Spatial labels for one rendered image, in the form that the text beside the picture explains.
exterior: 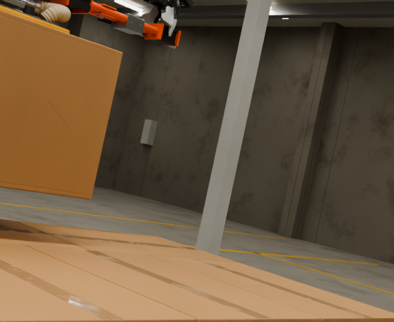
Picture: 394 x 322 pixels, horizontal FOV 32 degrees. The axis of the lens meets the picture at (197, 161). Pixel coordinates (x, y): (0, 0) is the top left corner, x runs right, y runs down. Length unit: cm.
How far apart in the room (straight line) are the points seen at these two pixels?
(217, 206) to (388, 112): 773
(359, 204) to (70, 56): 1062
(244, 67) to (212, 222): 110
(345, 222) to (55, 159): 1069
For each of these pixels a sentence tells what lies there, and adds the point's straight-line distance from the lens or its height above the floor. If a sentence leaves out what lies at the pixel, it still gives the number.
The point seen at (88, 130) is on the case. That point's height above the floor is 85.
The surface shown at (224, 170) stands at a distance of 475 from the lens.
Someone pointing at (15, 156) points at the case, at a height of 75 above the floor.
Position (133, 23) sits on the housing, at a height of 119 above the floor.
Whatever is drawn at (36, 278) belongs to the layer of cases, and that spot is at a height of 54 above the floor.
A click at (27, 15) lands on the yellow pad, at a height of 109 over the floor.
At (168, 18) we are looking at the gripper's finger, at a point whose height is 125.
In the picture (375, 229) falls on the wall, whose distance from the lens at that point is 1198.
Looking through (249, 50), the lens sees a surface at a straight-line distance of 484.
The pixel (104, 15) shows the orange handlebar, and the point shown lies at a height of 119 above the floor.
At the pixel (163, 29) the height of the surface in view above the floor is 121.
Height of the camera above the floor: 80
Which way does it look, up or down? 1 degrees up
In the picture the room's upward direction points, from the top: 12 degrees clockwise
